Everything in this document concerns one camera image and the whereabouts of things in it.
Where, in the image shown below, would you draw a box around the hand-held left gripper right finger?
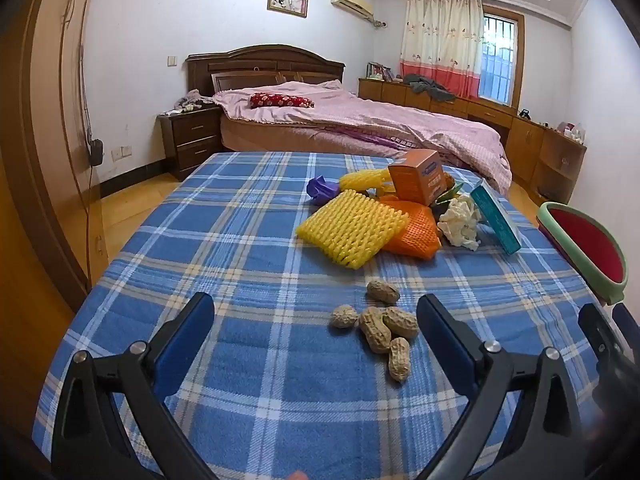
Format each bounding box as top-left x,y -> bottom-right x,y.
416,294 -> 596,480

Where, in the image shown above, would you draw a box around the orange foam net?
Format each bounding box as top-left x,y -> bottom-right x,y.
378,195 -> 444,261

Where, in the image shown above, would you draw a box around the pile of cloth items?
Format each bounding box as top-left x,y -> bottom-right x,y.
162,89 -> 216,115

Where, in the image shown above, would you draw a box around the grey clothes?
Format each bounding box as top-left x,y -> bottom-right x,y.
402,73 -> 456,102

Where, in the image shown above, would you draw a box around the bed with pink blanket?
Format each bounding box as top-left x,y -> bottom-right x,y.
210,80 -> 512,196

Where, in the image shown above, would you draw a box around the brown bed base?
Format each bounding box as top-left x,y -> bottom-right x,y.
220,117 -> 401,158

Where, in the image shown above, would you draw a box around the white air conditioner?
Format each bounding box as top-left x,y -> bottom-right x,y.
330,0 -> 376,22

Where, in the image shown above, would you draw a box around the flat yellow foam net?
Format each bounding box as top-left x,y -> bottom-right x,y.
295,190 -> 412,270

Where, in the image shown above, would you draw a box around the yellow corn toy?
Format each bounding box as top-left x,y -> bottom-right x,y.
339,167 -> 396,195

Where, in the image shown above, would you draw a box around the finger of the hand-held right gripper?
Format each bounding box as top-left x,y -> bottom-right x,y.
614,303 -> 640,347
578,302 -> 632,377

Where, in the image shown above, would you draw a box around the white and red curtain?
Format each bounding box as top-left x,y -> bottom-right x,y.
399,0 -> 485,101

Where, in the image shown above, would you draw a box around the red bin with green rim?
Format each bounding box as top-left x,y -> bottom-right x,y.
536,201 -> 628,306

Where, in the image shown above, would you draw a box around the long wooden cabinet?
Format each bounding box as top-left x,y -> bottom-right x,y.
357,77 -> 546,186

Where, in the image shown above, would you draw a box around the orange carton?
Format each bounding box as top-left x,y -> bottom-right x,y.
387,149 -> 448,207

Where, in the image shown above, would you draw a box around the peanut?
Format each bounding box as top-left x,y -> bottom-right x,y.
358,306 -> 392,354
382,307 -> 420,339
366,280 -> 401,305
388,337 -> 411,383
330,305 -> 360,330

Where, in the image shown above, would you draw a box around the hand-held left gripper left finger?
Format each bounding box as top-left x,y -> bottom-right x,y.
51,291 -> 221,480

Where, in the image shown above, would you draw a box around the wooden wardrobe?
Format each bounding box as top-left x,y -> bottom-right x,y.
0,0 -> 110,303

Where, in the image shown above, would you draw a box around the dark wooden nightstand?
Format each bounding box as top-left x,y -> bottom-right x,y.
156,107 -> 223,182

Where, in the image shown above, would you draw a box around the blue plaid blanket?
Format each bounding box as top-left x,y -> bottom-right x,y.
31,151 -> 631,480

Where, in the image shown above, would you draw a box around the white crumpled tissue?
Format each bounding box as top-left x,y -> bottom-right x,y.
437,195 -> 483,252

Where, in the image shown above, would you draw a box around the wooden corner shelf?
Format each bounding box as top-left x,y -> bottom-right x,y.
530,127 -> 587,206

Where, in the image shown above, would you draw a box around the purple toy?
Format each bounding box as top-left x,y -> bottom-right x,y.
306,175 -> 341,206

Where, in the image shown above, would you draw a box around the barred window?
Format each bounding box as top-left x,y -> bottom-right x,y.
477,4 -> 526,108

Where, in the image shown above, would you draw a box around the black cable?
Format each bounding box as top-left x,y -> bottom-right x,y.
77,44 -> 98,288

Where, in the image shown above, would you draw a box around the red floral pillow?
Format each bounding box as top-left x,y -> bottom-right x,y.
250,92 -> 315,109

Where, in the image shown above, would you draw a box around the teal carton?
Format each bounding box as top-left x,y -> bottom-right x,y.
470,180 -> 523,256

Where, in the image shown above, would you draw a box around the wooden headboard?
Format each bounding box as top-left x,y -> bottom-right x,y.
186,44 -> 347,96

